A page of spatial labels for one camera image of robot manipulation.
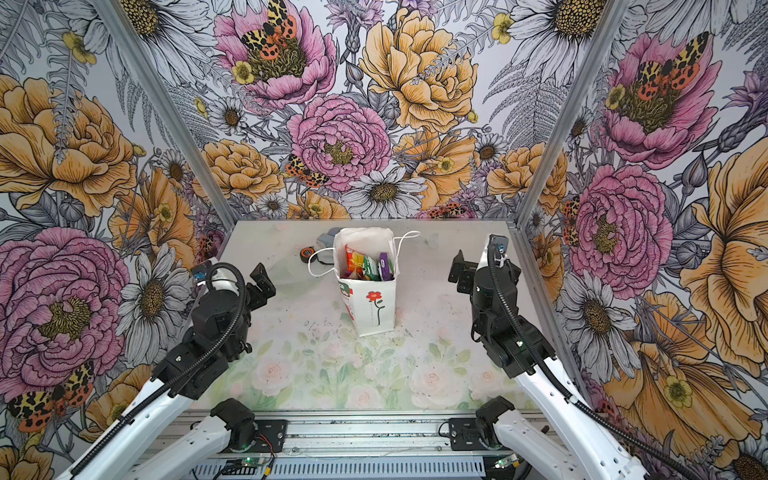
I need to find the purple Fox's candy bag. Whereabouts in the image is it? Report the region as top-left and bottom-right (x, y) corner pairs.
(378, 252), (394, 281)

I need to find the green yellow candy bag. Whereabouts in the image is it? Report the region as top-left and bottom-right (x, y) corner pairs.
(362, 255), (381, 281)

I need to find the white paper bag red flower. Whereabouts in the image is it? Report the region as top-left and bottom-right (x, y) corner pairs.
(324, 227), (421, 337)

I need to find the red yellow snack packet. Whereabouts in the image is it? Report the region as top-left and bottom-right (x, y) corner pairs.
(345, 245), (359, 279)

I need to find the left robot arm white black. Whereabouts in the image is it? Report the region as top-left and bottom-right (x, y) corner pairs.
(60, 262), (276, 479)

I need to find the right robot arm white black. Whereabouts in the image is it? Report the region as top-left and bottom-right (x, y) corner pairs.
(449, 234), (649, 479)

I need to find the black orange tape roll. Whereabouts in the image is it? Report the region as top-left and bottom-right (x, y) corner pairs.
(299, 246), (316, 264)

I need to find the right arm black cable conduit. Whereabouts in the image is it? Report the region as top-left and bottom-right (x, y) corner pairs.
(487, 245), (703, 480)

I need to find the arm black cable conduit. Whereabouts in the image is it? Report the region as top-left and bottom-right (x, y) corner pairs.
(68, 262), (248, 478)
(487, 245), (703, 480)

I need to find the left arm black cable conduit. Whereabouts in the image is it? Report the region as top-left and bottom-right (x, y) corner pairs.
(68, 262), (248, 478)

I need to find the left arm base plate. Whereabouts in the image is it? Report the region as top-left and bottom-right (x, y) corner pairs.
(238, 419), (288, 454)

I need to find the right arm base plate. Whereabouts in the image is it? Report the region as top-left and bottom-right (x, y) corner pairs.
(448, 417), (500, 451)

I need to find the aluminium rail frame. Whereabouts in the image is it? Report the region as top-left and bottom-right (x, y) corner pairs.
(137, 409), (625, 480)

